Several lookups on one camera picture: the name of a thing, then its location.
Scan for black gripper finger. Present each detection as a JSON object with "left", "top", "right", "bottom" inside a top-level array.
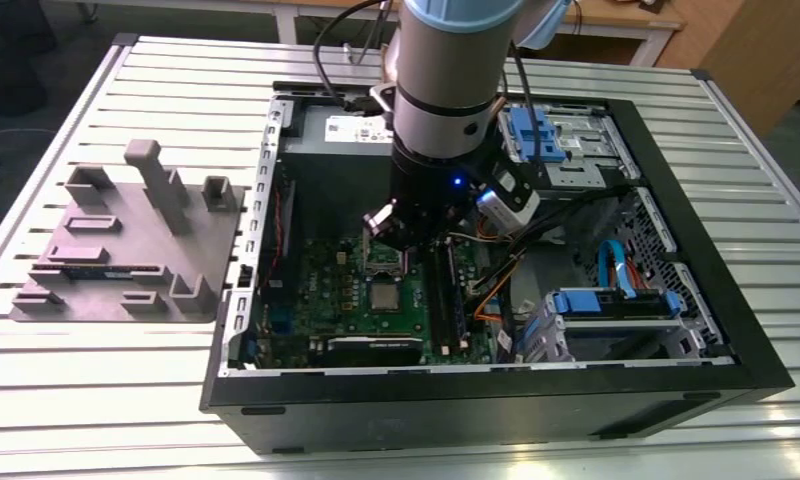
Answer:
[{"left": 361, "top": 198, "right": 435, "bottom": 255}]

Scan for metal socket cover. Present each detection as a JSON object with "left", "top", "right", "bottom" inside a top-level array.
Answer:
[{"left": 361, "top": 238, "right": 409, "bottom": 276}]

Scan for silver CPU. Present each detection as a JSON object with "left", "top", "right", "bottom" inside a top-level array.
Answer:
[{"left": 369, "top": 283, "right": 402, "bottom": 310}]

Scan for CPU socket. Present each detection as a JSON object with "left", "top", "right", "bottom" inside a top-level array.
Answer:
[{"left": 362, "top": 279, "right": 409, "bottom": 318}]

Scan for black RAM slot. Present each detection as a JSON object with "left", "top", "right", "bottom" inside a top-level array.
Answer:
[{"left": 419, "top": 244, "right": 445, "bottom": 354}]

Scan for grey power supply unit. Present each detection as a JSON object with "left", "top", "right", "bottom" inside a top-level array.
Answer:
[{"left": 279, "top": 103, "right": 414, "bottom": 237}]

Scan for installed RAM stick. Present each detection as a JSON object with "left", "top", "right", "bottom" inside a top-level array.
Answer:
[{"left": 439, "top": 238, "right": 472, "bottom": 349}]

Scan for blue drive carrier latch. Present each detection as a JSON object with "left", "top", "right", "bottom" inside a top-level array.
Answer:
[{"left": 502, "top": 107, "right": 568, "bottom": 164}]

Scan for green motherboard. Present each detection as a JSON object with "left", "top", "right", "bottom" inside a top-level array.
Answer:
[{"left": 249, "top": 219, "right": 501, "bottom": 369}]

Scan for silver drive bay cage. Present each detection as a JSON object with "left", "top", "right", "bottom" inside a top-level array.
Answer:
[{"left": 496, "top": 104, "right": 641, "bottom": 216}]

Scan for black graphics card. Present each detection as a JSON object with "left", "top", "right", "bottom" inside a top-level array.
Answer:
[{"left": 309, "top": 333, "right": 425, "bottom": 367}]

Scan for hard disk in blue carrier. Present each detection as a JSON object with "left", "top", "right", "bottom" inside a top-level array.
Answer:
[{"left": 549, "top": 287, "right": 681, "bottom": 321}]

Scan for black PC case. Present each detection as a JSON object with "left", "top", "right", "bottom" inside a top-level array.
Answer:
[{"left": 198, "top": 79, "right": 796, "bottom": 456}]

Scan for grey parts rack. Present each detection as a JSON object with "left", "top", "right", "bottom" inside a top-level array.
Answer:
[{"left": 6, "top": 139, "right": 251, "bottom": 325}]

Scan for silver disk bay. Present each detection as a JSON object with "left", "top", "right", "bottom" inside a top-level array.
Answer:
[{"left": 518, "top": 287, "right": 734, "bottom": 364}]

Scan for wooden desk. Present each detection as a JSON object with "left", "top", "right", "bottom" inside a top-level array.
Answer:
[{"left": 271, "top": 0, "right": 688, "bottom": 69}]

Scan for loose RAM stick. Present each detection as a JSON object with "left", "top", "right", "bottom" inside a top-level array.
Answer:
[{"left": 30, "top": 267, "right": 141, "bottom": 282}]

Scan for wooden cabinet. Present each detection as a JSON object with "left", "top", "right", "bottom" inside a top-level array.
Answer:
[{"left": 658, "top": 0, "right": 800, "bottom": 136}]

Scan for black equipment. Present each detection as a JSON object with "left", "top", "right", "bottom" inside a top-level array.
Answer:
[{"left": 0, "top": 0, "right": 58, "bottom": 119}]

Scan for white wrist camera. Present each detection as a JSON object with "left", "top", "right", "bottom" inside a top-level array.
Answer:
[{"left": 473, "top": 172, "right": 542, "bottom": 227}]

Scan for multicolour power wires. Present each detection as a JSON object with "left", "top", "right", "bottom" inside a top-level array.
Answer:
[{"left": 451, "top": 228, "right": 516, "bottom": 246}]

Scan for thin red wire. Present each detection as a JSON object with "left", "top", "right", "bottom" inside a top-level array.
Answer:
[{"left": 270, "top": 187, "right": 287, "bottom": 266}]

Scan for black cable bundle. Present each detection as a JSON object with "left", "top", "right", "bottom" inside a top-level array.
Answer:
[{"left": 469, "top": 184, "right": 641, "bottom": 296}]

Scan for orange wires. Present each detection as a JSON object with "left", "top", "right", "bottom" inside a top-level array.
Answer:
[{"left": 472, "top": 277, "right": 509, "bottom": 322}]

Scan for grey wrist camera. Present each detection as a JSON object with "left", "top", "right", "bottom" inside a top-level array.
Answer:
[{"left": 345, "top": 83, "right": 398, "bottom": 120}]

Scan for black camera cable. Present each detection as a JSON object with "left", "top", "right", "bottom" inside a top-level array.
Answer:
[
  {"left": 508, "top": 49, "right": 549, "bottom": 167},
  {"left": 311, "top": 0, "right": 391, "bottom": 114}
]

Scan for blue flat wire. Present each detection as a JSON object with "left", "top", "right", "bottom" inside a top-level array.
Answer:
[{"left": 598, "top": 239, "right": 641, "bottom": 301}]

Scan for red flat wire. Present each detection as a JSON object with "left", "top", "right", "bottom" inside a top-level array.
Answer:
[{"left": 624, "top": 262, "right": 649, "bottom": 295}]

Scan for thin floor cable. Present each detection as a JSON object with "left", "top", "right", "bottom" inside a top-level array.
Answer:
[{"left": 0, "top": 127, "right": 58, "bottom": 176}]

